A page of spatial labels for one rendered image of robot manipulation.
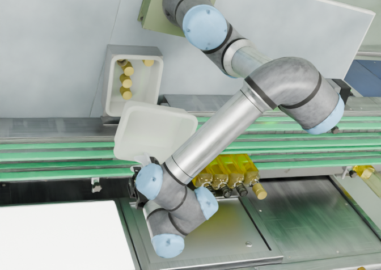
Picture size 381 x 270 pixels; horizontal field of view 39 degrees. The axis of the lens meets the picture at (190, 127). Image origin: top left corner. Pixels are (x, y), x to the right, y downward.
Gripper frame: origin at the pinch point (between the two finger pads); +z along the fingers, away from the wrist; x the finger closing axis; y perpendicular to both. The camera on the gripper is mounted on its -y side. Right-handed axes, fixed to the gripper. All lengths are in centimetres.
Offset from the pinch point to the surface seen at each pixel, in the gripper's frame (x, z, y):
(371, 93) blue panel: -7, 43, -111
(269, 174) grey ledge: 23, 21, -63
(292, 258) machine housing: 22, -21, -52
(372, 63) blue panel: -6, 75, -135
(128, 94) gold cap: -1.4, 30.2, 0.1
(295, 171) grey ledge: 20, 21, -74
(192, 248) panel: 22.9, -15.5, -18.0
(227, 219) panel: 22.4, -3.7, -34.7
